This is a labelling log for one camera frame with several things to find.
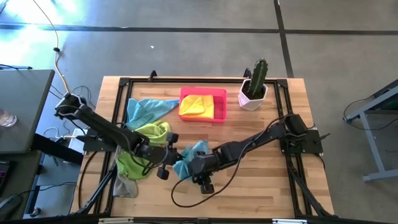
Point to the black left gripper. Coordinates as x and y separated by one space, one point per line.
158 155

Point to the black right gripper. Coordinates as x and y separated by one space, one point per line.
205 163

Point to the teal microfiber towel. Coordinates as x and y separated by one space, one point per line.
183 168

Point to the lime microfiber towel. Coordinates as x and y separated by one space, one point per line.
155 130

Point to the bright green microfiber towel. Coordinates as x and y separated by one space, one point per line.
130 166

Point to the yellow microfiber towel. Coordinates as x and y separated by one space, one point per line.
196 105

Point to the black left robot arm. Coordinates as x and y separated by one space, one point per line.
102 126

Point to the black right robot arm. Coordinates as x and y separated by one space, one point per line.
261 138

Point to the light blue microfiber towel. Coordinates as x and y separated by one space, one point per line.
146 110

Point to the grey microfiber towel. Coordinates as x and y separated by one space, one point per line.
124 188

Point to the pink plastic bin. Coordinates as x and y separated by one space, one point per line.
220 105

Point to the white faceted plant pot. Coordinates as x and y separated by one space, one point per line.
248 104

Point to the white strip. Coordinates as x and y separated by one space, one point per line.
289 221
115 220

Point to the white power adapter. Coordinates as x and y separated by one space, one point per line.
74 141

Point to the black desk support bar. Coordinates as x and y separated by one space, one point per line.
53 149

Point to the grey desk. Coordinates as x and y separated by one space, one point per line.
21 109

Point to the clear drinking glass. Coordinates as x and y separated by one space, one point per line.
6 119

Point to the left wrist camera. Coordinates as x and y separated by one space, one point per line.
172 137

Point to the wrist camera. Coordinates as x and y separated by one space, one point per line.
172 137
207 188

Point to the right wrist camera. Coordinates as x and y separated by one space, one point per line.
207 188

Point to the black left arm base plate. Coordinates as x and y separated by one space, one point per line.
96 146

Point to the black aluminium table frame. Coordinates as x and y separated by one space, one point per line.
202 80

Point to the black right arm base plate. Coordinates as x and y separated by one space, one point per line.
314 144

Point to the grey metal table frame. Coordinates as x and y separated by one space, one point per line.
371 149

